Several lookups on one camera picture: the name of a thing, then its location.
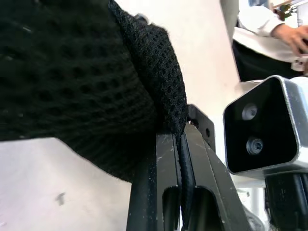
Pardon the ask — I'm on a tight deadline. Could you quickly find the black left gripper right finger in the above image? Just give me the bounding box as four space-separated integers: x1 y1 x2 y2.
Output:
183 104 251 231

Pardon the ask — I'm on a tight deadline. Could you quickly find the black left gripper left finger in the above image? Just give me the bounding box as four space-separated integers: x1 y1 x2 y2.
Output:
126 131 181 231

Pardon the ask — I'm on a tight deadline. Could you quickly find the black mesh drawstring pouch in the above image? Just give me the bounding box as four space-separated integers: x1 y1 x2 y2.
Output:
0 0 194 231

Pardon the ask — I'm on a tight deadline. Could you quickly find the person's bare hand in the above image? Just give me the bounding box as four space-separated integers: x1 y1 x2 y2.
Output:
273 23 308 55

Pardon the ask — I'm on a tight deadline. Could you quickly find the person's torso in white shirt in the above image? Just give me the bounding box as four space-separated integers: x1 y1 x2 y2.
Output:
231 26 308 82

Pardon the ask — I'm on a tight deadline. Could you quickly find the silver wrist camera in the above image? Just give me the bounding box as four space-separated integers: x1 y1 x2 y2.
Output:
222 75 308 180

